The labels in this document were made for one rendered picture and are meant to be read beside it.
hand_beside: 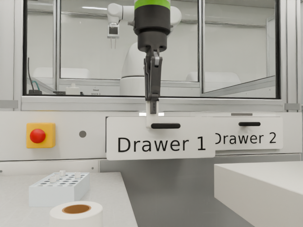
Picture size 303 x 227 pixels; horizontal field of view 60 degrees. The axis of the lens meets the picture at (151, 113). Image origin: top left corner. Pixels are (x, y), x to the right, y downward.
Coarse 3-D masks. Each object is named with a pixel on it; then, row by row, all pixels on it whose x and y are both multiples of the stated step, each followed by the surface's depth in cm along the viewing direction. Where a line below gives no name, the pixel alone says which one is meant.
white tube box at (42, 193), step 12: (48, 180) 55; (60, 180) 55; (72, 180) 55; (84, 180) 56; (36, 192) 48; (48, 192) 49; (60, 192) 49; (72, 192) 49; (84, 192) 56; (36, 204) 48; (48, 204) 48
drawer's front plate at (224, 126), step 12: (216, 120) 87; (228, 120) 87; (240, 120) 88; (252, 120) 89; (264, 120) 90; (276, 120) 91; (216, 132) 86; (228, 132) 87; (240, 132) 88; (252, 132) 89; (264, 132) 90; (276, 132) 90; (216, 144) 86; (228, 144) 87; (240, 144) 88; (252, 144) 89; (264, 144) 90; (276, 144) 90
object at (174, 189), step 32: (32, 160) 79; (64, 160) 80; (96, 160) 81; (128, 160) 83; (160, 160) 85; (192, 160) 87; (224, 160) 89; (256, 160) 91; (288, 160) 93; (128, 192) 83; (160, 192) 85; (192, 192) 86; (160, 224) 84; (192, 224) 86; (224, 224) 88
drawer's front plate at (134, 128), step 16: (112, 128) 66; (128, 128) 67; (144, 128) 67; (192, 128) 70; (208, 128) 71; (112, 144) 66; (128, 144) 67; (144, 144) 67; (176, 144) 69; (192, 144) 70; (208, 144) 70
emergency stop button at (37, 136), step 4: (32, 132) 71; (36, 132) 71; (40, 132) 71; (44, 132) 72; (32, 136) 71; (36, 136) 71; (40, 136) 71; (44, 136) 72; (32, 140) 71; (36, 140) 71; (40, 140) 71
